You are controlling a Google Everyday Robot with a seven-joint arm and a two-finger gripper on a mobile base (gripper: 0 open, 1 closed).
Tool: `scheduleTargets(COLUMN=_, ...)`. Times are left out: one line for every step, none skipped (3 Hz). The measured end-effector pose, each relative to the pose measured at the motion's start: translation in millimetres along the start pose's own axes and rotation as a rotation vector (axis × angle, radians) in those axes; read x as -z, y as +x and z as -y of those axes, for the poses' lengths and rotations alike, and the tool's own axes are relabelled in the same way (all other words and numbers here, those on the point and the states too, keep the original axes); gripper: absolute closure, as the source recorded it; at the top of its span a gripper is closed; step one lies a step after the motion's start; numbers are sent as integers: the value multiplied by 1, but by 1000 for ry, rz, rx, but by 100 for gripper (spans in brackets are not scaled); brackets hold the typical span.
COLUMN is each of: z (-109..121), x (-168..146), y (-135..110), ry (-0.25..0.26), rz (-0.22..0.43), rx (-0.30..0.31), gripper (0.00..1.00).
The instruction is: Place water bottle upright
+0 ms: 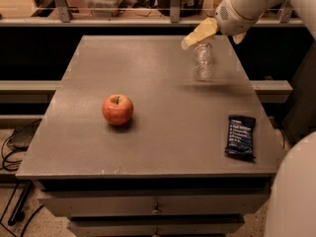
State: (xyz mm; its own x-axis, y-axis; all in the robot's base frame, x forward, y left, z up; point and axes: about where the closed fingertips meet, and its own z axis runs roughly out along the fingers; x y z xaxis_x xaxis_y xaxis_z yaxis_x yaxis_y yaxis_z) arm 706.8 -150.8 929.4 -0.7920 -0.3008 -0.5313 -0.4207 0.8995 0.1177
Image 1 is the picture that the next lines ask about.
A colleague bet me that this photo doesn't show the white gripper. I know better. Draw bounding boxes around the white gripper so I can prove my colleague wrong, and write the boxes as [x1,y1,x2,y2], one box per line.
[181,0,264,49]

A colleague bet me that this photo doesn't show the clear plastic water bottle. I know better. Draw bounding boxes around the clear plastic water bottle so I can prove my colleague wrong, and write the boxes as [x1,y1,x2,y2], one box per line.
[194,42,213,80]

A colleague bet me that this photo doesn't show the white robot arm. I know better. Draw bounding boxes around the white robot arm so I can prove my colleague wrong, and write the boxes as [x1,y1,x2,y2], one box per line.
[182,0,316,237]

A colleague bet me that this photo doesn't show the dark blue snack bar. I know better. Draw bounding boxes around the dark blue snack bar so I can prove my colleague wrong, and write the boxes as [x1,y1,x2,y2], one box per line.
[225,115,256,159]

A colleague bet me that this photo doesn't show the clear plastic container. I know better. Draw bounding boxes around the clear plastic container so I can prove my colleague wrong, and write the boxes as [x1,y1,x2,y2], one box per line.
[86,0,122,17]

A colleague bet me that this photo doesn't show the red apple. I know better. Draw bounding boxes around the red apple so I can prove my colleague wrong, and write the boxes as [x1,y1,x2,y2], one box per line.
[102,94,134,126]

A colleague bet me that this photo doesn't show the grey upper drawer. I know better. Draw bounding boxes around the grey upper drawer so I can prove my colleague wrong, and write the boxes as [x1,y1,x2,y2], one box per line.
[39,189,270,218]

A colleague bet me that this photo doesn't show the grey drawer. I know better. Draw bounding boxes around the grey drawer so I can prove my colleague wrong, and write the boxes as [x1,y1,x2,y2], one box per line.
[39,189,270,218]
[67,216,244,237]

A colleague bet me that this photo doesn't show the grey lower drawer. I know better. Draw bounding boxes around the grey lower drawer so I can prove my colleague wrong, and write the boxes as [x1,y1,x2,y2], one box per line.
[67,216,244,237]

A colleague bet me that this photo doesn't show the grey metal shelf rail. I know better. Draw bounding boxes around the grey metal shelf rail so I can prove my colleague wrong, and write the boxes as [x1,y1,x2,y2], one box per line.
[0,0,303,27]

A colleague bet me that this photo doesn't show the black cables on left floor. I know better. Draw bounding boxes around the black cables on left floor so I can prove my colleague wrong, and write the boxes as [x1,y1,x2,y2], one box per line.
[0,119,42,237]

